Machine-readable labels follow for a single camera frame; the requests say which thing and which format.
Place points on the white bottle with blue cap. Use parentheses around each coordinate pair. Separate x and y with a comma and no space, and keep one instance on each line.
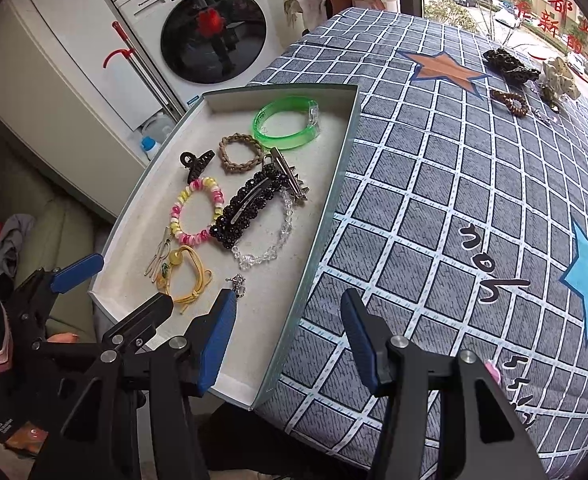
(149,149)

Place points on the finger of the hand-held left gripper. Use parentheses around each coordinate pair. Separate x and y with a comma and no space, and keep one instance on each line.
(76,272)
(141,320)

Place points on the white detergent bottles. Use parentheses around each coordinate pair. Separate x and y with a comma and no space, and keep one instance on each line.
(158,127)

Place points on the beige sofa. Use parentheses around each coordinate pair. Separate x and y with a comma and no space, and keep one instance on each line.
(58,240)

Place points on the beige hairpin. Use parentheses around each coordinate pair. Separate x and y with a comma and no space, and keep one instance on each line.
(154,266)

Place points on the dark scrunchie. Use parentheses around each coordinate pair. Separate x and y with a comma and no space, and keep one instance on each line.
(511,65)

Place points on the white cabinet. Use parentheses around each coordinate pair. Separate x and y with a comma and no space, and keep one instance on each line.
(48,85)

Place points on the red window decal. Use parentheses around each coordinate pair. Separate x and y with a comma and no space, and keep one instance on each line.
(549,5)

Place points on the pink charm earring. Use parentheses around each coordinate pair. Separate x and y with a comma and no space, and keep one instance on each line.
(493,371)

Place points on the white flower hair clip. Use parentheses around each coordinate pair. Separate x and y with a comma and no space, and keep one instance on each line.
(561,79)

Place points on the black claw hair clip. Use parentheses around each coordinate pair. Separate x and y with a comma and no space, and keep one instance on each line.
(196,165)

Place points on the grey checked tablecloth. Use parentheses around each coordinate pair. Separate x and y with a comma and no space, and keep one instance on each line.
(424,185)

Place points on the small silver charm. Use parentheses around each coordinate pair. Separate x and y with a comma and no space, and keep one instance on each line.
(236,285)

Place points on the person's left hand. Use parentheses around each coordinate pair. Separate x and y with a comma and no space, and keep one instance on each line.
(63,338)

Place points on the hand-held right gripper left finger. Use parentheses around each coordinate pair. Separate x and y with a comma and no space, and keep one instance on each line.
(218,337)

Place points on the silver earrings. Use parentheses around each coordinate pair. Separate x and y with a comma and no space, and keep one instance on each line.
(544,115)

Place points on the grey cloth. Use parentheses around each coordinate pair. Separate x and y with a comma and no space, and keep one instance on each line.
(16,240)

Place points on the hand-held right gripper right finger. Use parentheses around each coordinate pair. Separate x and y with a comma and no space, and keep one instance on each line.
(361,345)

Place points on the small dark hair clip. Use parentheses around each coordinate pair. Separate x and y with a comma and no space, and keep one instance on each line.
(550,97)

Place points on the silver spiked hair clip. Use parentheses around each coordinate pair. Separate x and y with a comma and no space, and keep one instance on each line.
(286,170)

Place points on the black beaded hair clip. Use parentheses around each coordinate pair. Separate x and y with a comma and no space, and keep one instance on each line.
(233,225)

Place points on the white box with green sides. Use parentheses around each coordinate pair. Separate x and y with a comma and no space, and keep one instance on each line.
(319,170)

